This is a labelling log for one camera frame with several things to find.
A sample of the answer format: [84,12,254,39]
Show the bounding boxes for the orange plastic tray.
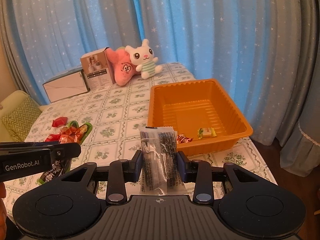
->
[148,79,253,156]

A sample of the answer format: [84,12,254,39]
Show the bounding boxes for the tall printed product box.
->
[80,47,115,90]

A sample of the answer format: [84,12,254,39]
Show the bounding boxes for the red snack packet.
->
[45,134,61,142]

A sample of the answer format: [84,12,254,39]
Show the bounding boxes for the blue star curtain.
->
[1,0,319,145]

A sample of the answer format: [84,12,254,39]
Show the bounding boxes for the pink star plush toy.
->
[105,48,140,86]

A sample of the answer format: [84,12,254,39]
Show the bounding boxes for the small red foil candy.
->
[177,134,193,144]

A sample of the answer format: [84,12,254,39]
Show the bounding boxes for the green zigzag cushion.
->
[1,97,42,142]

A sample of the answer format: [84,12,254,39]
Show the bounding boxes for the grey lace-trim curtain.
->
[277,0,319,177]

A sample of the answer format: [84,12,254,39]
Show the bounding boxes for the person's left hand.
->
[0,182,7,240]

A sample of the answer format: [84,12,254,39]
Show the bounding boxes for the long white cardboard box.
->
[43,66,89,103]

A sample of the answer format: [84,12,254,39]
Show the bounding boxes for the red snack pack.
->
[52,116,68,128]

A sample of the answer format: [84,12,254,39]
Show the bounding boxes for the dark green snack bar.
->
[37,159,72,185]

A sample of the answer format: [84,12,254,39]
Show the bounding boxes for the white bunny plush toy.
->
[125,39,163,79]

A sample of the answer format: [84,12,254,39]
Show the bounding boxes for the yellow candy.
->
[197,127,216,140]

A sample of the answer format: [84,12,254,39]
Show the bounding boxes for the red caramel candy wrapper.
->
[59,126,80,144]

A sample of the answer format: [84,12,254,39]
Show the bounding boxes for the green floral tablecloth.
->
[4,62,277,217]

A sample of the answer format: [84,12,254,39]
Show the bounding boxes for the clear black seaweed packet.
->
[139,126,187,196]

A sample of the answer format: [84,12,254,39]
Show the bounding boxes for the green-end brown candy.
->
[68,121,92,145]

